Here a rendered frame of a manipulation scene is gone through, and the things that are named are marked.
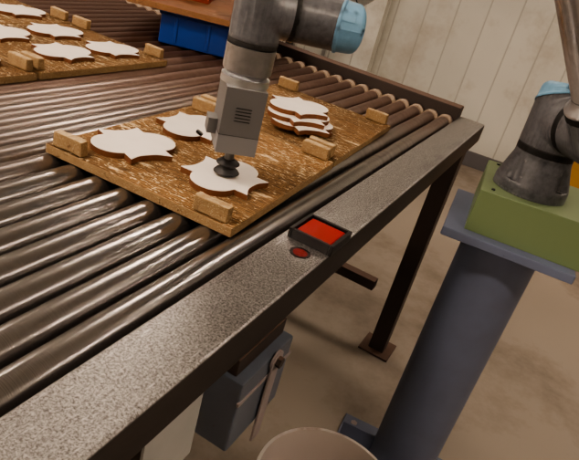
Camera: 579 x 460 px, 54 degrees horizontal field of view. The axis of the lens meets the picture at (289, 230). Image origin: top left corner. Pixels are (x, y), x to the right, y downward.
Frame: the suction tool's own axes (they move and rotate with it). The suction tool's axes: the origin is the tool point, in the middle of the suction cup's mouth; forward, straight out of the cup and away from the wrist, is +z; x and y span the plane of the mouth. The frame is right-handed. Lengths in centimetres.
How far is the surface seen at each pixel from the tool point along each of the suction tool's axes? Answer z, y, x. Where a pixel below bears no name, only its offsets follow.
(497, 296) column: 21, -2, 64
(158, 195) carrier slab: 1.7, 8.5, -10.8
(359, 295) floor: 95, -106, 89
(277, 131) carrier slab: 1.6, -29.0, 14.7
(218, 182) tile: 0.5, 3.5, -1.5
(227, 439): 21.8, 36.0, 0.3
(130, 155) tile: 0.5, -2.1, -15.4
